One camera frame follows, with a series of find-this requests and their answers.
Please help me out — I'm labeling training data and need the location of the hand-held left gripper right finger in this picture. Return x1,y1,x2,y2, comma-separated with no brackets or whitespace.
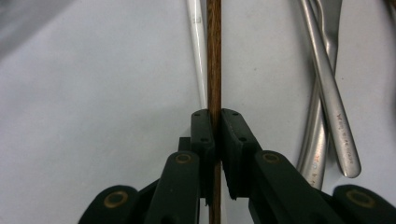
221,107,262,200

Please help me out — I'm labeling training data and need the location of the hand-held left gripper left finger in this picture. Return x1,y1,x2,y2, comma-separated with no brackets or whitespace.
190,108,217,206

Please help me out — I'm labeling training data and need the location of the white chopstick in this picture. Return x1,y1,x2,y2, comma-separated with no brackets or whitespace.
185,0,209,110

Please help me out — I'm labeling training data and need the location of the brown wooden chopstick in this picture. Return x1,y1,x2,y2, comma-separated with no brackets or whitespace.
205,0,223,224

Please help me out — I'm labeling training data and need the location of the metal fork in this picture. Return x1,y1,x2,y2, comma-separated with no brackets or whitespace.
298,0,362,179

